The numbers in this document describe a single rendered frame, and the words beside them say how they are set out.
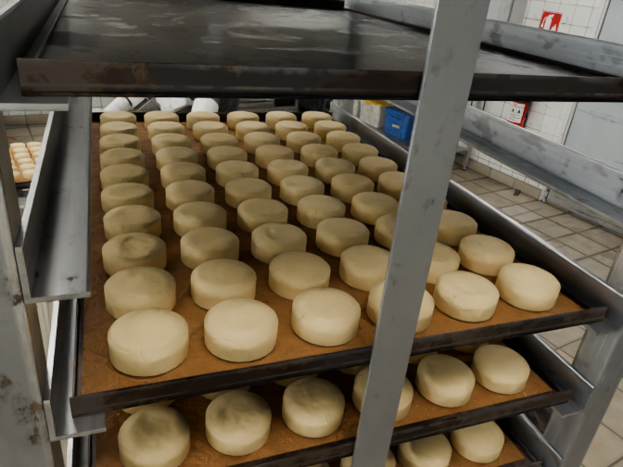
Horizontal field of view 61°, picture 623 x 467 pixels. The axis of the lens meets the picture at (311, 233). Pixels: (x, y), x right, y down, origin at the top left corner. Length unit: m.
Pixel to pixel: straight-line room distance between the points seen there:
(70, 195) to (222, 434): 0.20
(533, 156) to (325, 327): 0.28
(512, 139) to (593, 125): 4.46
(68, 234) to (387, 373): 0.22
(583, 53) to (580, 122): 4.57
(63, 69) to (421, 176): 0.19
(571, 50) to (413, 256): 0.27
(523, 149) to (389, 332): 0.27
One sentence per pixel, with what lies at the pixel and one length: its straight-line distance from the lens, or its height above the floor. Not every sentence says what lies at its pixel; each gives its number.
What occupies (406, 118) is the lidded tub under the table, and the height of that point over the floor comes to 0.46.
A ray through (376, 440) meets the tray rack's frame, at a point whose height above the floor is 1.42.
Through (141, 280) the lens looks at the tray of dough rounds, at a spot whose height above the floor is 1.51.
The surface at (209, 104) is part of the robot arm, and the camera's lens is 1.95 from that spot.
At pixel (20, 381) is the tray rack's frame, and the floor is 1.53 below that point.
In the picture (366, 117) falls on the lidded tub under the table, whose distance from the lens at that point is 6.02.
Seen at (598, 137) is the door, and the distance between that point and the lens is 5.00.
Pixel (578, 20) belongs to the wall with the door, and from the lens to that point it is 5.12.
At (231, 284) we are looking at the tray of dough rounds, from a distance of 0.40.
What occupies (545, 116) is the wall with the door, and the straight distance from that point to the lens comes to 5.23.
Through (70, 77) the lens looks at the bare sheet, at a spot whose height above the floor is 1.68.
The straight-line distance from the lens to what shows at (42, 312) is 2.29.
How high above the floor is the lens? 1.73
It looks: 27 degrees down
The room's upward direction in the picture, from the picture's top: 6 degrees clockwise
